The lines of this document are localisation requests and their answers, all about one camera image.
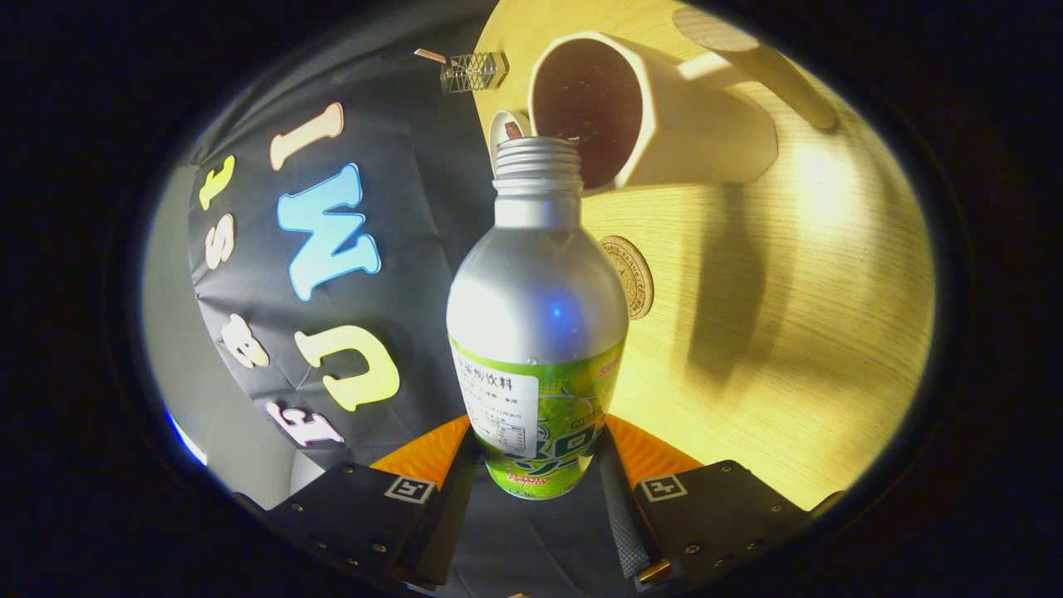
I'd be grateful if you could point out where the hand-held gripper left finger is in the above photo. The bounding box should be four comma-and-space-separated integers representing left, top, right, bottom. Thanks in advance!
264, 414, 483, 592

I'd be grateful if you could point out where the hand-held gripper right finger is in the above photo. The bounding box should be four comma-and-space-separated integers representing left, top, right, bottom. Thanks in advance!
594, 414, 844, 592

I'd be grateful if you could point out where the round cork coaster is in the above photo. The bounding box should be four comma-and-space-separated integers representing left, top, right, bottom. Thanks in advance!
600, 235, 655, 321

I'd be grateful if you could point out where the silver green juice bottle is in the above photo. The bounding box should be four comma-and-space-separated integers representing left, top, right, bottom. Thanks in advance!
446, 135, 629, 501

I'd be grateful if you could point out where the cream cup with wooden handle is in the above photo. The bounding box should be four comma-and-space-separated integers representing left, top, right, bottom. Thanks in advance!
528, 7, 838, 194

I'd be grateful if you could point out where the black backdrop cloth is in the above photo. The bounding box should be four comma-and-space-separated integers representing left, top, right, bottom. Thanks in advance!
162, 12, 649, 598

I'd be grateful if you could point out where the wooden table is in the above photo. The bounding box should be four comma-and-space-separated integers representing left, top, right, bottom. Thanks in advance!
473, 0, 937, 512

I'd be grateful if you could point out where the white round plate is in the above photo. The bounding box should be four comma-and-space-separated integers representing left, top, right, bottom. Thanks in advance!
488, 110, 532, 159

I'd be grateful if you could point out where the wire mesh holder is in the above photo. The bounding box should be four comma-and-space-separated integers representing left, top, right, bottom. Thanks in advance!
438, 51, 510, 94

